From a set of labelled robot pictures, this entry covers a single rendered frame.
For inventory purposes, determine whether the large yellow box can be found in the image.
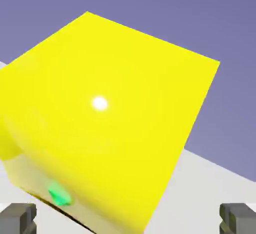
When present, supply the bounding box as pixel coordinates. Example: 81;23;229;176
0;11;221;234

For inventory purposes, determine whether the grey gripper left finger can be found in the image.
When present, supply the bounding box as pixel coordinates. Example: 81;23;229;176
0;202;38;234

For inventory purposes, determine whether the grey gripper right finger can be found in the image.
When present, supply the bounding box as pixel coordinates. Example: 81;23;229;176
219;202;256;234

